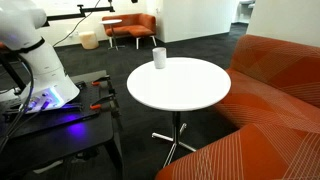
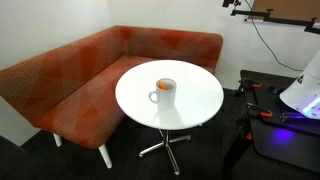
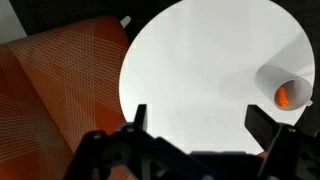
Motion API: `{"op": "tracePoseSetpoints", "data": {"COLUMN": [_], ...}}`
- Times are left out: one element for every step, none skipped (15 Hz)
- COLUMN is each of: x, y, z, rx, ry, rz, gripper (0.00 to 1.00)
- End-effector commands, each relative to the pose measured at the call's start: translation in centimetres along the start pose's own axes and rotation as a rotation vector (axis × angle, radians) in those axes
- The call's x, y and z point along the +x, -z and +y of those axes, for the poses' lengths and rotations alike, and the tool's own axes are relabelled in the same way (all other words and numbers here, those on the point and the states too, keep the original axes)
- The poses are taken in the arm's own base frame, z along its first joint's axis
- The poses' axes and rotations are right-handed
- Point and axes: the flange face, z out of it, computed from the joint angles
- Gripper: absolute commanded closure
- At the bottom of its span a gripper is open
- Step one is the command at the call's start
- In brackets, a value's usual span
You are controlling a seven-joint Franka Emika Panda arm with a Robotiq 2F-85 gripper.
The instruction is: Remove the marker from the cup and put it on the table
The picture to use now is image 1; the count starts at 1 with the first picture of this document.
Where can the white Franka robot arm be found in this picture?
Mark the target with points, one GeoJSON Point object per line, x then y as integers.
{"type": "Point", "coordinates": [40, 66]}

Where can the small orange sofa white legs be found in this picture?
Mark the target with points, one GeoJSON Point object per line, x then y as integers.
{"type": "Point", "coordinates": [133, 25]}

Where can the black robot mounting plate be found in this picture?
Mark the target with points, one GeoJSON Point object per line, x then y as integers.
{"type": "Point", "coordinates": [88, 96]}

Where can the small round white side table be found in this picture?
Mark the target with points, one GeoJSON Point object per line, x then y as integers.
{"type": "Point", "coordinates": [111, 22]}

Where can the beige cylindrical stool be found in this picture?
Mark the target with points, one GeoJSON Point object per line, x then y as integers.
{"type": "Point", "coordinates": [88, 40]}

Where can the black work table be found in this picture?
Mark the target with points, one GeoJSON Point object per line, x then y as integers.
{"type": "Point", "coordinates": [66, 140]}

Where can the orange patterned sofa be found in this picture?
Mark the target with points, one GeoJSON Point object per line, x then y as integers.
{"type": "Point", "coordinates": [273, 100]}

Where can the round white pedestal table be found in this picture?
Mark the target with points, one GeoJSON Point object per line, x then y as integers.
{"type": "Point", "coordinates": [178, 83]}

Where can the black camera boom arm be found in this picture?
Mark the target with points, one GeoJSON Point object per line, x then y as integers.
{"type": "Point", "coordinates": [80, 13]}

